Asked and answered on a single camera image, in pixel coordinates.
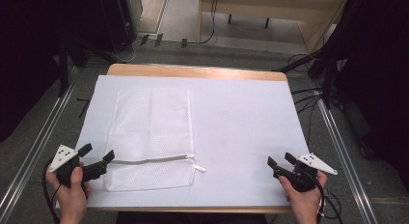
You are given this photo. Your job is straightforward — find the black hanging cable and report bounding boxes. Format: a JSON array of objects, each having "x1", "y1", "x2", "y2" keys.
[{"x1": 160, "y1": 0, "x2": 220, "y2": 46}]

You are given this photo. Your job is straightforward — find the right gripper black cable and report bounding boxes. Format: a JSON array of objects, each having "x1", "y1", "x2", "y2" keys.
[{"x1": 300, "y1": 169, "x2": 344, "y2": 224}]

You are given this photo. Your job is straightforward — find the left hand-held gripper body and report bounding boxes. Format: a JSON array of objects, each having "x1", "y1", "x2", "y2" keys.
[{"x1": 47, "y1": 144, "x2": 85, "y2": 188}]

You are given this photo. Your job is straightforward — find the aluminium floor rail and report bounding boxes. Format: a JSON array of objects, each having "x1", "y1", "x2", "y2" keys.
[
  {"x1": 0, "y1": 65, "x2": 80, "y2": 222},
  {"x1": 314, "y1": 88, "x2": 380, "y2": 224}
]

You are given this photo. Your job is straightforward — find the light wooden bench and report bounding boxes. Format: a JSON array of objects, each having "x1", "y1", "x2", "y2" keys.
[{"x1": 198, "y1": 0, "x2": 350, "y2": 54}]

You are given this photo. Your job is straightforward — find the person's dark clothing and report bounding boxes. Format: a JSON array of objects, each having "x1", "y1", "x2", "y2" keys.
[{"x1": 115, "y1": 211, "x2": 268, "y2": 224}]

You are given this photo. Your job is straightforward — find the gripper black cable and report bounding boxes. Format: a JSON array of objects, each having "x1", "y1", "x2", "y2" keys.
[
  {"x1": 41, "y1": 159, "x2": 64, "y2": 224},
  {"x1": 300, "y1": 169, "x2": 344, "y2": 224}
]

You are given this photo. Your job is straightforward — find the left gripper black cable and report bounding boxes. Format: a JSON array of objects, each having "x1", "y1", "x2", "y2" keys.
[{"x1": 41, "y1": 159, "x2": 64, "y2": 224}]

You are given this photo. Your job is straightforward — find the black curtain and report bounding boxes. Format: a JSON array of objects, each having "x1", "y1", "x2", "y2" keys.
[{"x1": 316, "y1": 0, "x2": 409, "y2": 189}]

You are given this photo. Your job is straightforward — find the white mesh laundry bag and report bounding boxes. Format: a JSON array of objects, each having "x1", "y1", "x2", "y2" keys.
[{"x1": 103, "y1": 87, "x2": 207, "y2": 192}]

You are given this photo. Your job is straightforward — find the white table sheet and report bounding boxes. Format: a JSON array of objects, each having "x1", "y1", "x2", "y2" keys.
[{"x1": 54, "y1": 74, "x2": 311, "y2": 210}]

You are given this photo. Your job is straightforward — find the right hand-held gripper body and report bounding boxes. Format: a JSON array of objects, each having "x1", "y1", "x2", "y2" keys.
[{"x1": 286, "y1": 153, "x2": 339, "y2": 193}]

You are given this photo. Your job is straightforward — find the white floor cable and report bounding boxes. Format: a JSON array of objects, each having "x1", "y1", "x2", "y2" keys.
[{"x1": 110, "y1": 37, "x2": 143, "y2": 64}]

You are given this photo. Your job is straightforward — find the person's right hand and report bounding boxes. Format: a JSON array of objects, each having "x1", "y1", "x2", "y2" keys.
[{"x1": 278, "y1": 170, "x2": 329, "y2": 218}]

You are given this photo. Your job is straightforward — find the black floor cables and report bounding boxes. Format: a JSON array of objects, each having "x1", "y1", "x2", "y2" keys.
[{"x1": 287, "y1": 52, "x2": 326, "y2": 146}]

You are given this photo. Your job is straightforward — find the person's left hand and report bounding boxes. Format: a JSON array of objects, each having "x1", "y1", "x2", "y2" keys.
[{"x1": 44, "y1": 161, "x2": 93, "y2": 218}]

